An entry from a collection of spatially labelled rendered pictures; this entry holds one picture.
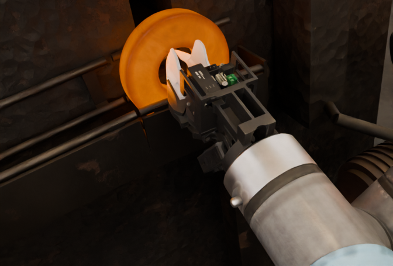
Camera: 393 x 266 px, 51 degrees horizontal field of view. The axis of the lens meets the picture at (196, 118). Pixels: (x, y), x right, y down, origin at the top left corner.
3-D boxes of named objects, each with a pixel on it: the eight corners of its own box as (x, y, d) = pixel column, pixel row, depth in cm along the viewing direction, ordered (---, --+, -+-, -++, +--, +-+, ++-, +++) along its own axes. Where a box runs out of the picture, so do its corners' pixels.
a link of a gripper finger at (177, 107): (189, 70, 54) (221, 114, 49) (189, 79, 55) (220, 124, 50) (156, 81, 52) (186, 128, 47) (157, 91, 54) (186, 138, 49)
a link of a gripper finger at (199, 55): (192, 17, 54) (227, 59, 49) (192, 52, 59) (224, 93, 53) (171, 24, 53) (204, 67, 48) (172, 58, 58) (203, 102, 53)
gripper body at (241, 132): (233, 46, 48) (295, 116, 41) (228, 96, 54) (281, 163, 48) (173, 66, 46) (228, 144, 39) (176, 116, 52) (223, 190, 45)
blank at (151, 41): (100, 38, 52) (108, 46, 50) (203, -10, 56) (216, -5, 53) (141, 128, 62) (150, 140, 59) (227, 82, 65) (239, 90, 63)
